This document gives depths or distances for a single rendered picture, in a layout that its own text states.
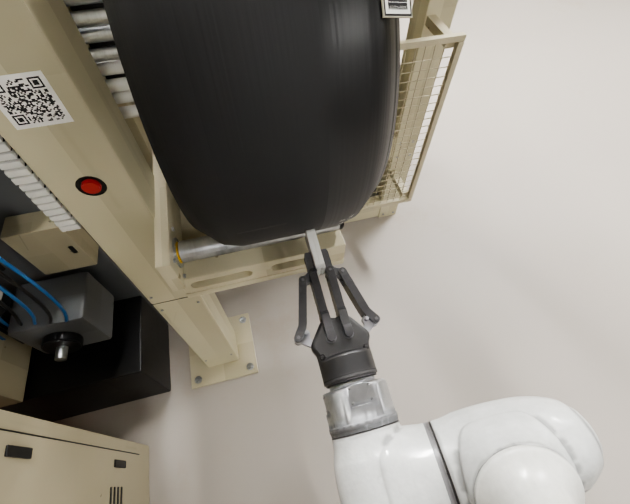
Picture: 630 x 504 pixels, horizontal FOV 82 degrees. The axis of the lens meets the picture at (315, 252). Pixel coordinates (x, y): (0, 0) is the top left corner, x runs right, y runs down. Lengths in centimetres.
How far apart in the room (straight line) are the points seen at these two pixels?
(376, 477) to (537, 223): 191
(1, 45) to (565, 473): 75
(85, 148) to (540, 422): 70
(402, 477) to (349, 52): 45
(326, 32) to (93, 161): 43
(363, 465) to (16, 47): 63
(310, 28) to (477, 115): 242
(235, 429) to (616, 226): 211
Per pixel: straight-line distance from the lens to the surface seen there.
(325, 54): 40
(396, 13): 44
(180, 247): 76
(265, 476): 152
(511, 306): 188
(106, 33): 102
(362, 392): 48
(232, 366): 159
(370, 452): 48
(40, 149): 69
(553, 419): 49
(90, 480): 124
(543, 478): 44
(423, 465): 47
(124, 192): 73
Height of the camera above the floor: 151
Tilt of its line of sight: 57 degrees down
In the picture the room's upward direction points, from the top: straight up
